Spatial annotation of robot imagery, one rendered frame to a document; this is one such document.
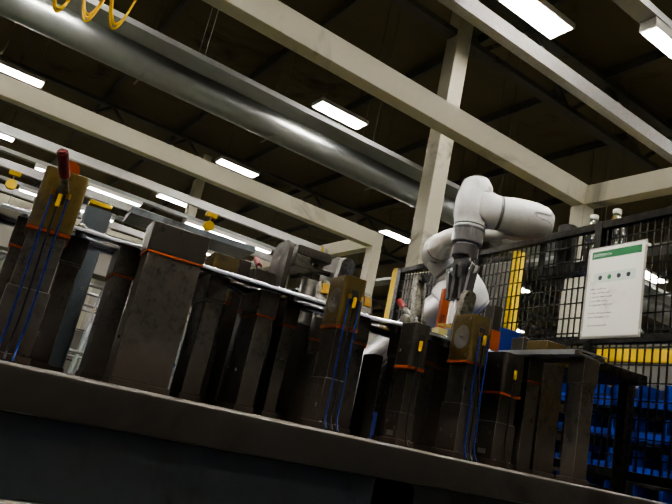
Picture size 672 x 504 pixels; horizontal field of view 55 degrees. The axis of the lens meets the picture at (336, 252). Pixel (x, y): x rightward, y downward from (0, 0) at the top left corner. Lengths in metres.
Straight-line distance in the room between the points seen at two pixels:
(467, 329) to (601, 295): 0.71
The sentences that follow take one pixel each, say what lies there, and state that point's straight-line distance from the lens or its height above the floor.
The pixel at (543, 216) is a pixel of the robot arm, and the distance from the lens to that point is 1.93.
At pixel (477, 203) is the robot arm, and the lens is 1.88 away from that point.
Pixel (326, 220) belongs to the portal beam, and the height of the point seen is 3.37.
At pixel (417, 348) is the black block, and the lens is 1.57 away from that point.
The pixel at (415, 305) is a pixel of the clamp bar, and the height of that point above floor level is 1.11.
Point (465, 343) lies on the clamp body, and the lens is 1.62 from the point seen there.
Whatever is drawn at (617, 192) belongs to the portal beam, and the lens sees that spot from 6.56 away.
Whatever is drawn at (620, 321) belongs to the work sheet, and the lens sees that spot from 2.16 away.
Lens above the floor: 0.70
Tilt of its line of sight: 15 degrees up
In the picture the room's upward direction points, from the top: 12 degrees clockwise
